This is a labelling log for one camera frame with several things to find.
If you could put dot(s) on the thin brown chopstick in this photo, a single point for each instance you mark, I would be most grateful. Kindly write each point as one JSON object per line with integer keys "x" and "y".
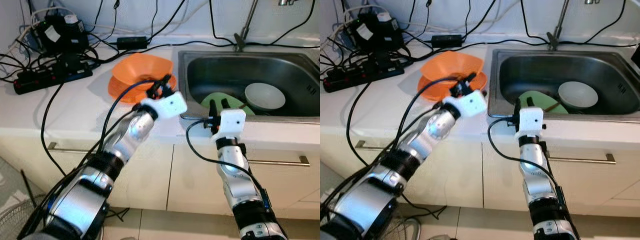
{"x": 239, "y": 106}
{"x": 552, "y": 107}

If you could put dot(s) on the orange plastic bowl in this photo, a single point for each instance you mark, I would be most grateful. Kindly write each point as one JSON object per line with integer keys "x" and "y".
{"x": 450, "y": 65}
{"x": 140, "y": 67}

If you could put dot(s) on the orange plastic plate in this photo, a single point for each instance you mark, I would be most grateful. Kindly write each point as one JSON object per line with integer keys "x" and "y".
{"x": 122, "y": 92}
{"x": 432, "y": 90}

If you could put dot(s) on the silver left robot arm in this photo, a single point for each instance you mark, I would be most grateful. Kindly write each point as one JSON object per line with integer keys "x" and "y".
{"x": 380, "y": 200}
{"x": 80, "y": 200}

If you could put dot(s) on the green plate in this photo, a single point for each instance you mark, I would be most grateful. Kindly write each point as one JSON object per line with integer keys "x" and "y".
{"x": 205, "y": 101}
{"x": 532, "y": 100}

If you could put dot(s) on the stainless steel sink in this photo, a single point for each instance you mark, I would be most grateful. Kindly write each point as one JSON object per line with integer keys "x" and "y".
{"x": 210, "y": 70}
{"x": 520, "y": 70}

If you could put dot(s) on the white ceramic bowl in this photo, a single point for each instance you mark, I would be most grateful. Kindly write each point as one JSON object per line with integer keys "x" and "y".
{"x": 265, "y": 96}
{"x": 577, "y": 95}

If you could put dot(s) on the black power adapter brick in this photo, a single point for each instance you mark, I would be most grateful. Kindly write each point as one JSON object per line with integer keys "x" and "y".
{"x": 446, "y": 41}
{"x": 132, "y": 42}

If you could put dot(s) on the grey metal faucet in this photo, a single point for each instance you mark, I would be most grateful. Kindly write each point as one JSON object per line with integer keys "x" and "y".
{"x": 245, "y": 32}
{"x": 556, "y": 30}

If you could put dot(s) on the black power strip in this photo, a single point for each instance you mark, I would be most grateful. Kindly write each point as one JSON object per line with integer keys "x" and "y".
{"x": 360, "y": 77}
{"x": 50, "y": 80}

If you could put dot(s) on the black device with white labels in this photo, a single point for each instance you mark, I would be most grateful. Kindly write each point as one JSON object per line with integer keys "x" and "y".
{"x": 65, "y": 35}
{"x": 375, "y": 32}

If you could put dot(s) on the chrome tap fitting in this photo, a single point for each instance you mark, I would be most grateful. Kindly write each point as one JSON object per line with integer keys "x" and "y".
{"x": 287, "y": 2}
{"x": 592, "y": 1}

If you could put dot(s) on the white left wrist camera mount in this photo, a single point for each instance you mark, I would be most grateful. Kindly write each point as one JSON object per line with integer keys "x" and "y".
{"x": 470, "y": 104}
{"x": 167, "y": 106}

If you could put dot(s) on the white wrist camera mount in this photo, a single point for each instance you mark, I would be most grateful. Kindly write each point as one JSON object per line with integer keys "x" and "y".
{"x": 167, "y": 106}
{"x": 231, "y": 122}
{"x": 531, "y": 120}
{"x": 470, "y": 104}

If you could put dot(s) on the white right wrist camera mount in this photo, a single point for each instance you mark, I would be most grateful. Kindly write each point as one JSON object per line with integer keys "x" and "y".
{"x": 231, "y": 122}
{"x": 531, "y": 120}

